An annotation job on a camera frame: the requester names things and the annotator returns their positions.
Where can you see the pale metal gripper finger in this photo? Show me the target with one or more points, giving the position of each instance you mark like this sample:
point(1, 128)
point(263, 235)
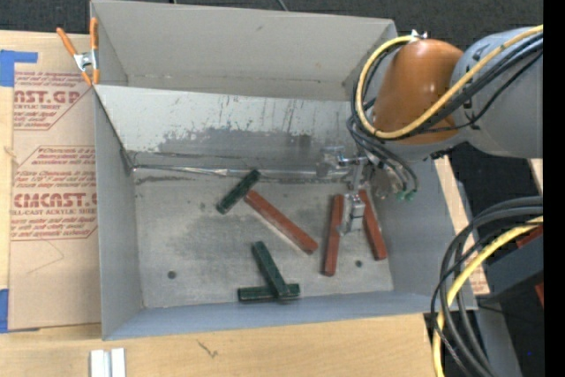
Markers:
point(346, 223)
point(359, 211)

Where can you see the dark green flat block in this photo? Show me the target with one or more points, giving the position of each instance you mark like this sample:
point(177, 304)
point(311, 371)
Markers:
point(237, 192)
point(253, 293)
point(268, 267)

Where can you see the grey metal bin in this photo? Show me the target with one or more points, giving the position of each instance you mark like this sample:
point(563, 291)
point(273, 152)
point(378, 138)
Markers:
point(229, 234)

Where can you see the brown cardboard board red print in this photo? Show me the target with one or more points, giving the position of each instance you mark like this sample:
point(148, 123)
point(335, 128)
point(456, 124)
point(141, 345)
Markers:
point(53, 278)

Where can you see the black cylinder on white bracket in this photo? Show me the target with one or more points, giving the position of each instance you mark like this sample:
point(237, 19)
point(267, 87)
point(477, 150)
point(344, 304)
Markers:
point(439, 153)

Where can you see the red-brown flat block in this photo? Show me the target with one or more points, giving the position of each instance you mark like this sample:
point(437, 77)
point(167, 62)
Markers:
point(333, 238)
point(282, 223)
point(374, 234)

